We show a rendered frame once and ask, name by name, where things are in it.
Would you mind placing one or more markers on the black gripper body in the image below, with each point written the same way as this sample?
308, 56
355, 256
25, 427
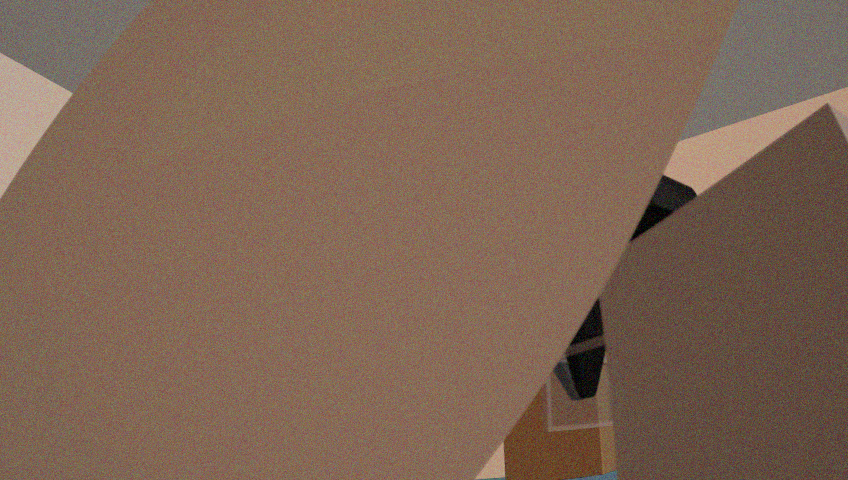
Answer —
669, 196

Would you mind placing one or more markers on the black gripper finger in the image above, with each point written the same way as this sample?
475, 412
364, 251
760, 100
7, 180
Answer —
586, 368

